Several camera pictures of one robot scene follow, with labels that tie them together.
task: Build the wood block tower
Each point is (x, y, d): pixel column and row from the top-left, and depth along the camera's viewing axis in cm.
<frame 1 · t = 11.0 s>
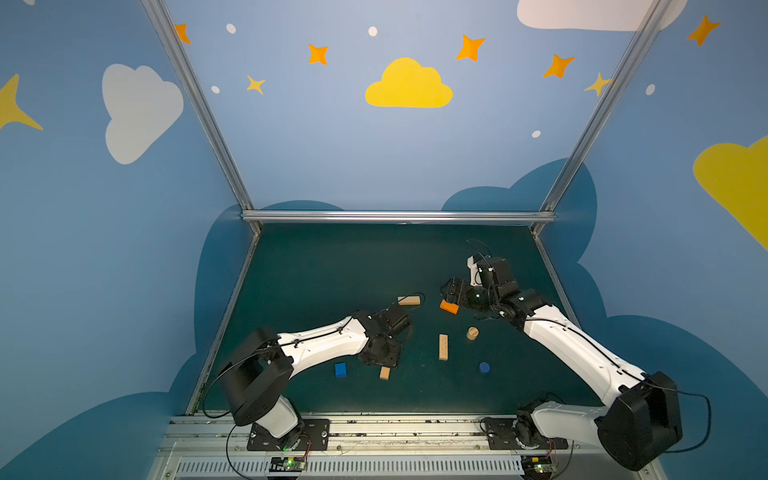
left hand: (394, 362, 83), fingers open
right hand: (454, 288, 83), fingers open
orange wood block: (451, 307, 99), point 2 cm above the table
natural wood cylinder: (472, 333, 92), point 3 cm above the table
natural wood block right: (443, 347, 90), point 2 cm above the table
natural wood block front: (384, 372, 86), point 2 cm above the table
blue wood cylinder: (484, 367, 87), on the table

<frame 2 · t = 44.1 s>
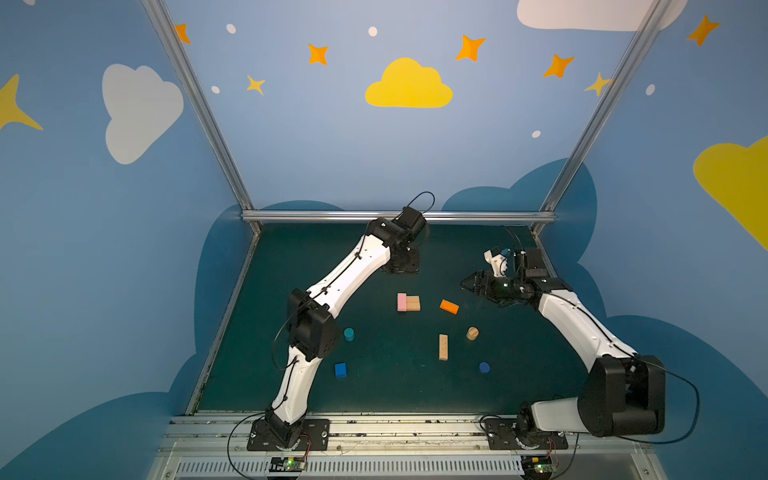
left hand: (412, 268, 85), fingers open
right hand: (470, 283, 85), fingers open
natural wood block front: (413, 305, 99), point 2 cm above the table
pink wood block: (401, 302, 100), point 2 cm above the table
the other named things where they were.

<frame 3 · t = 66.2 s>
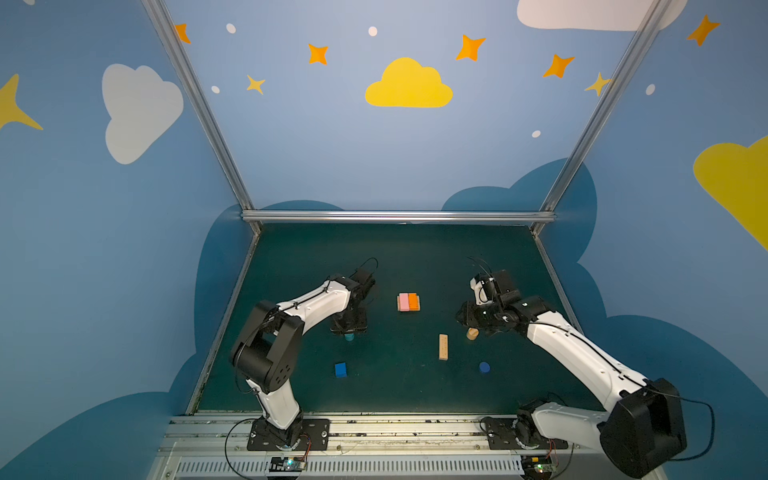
left hand: (358, 331, 90), fingers open
right hand: (464, 313, 84), fingers open
orange wood block: (413, 302, 100), point 2 cm above the table
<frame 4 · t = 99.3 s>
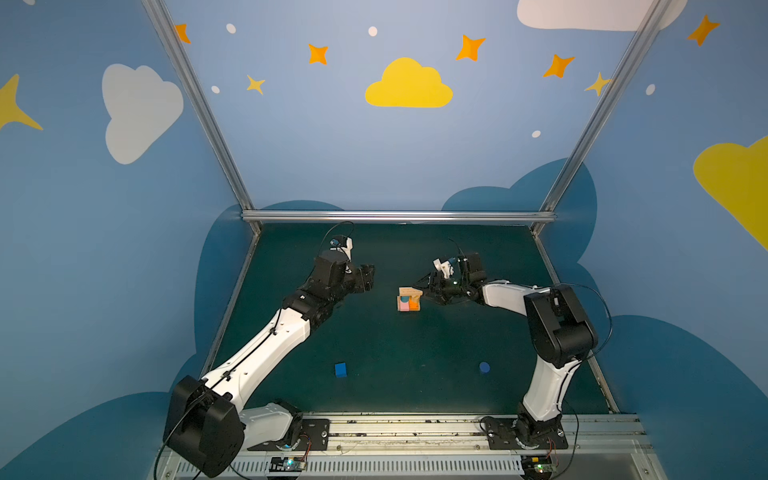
left hand: (367, 267, 80), fingers open
right hand: (419, 288, 93), fingers open
natural wood block right: (414, 293, 96), point 8 cm above the table
teal wood cylinder: (405, 299, 98), point 4 cm above the table
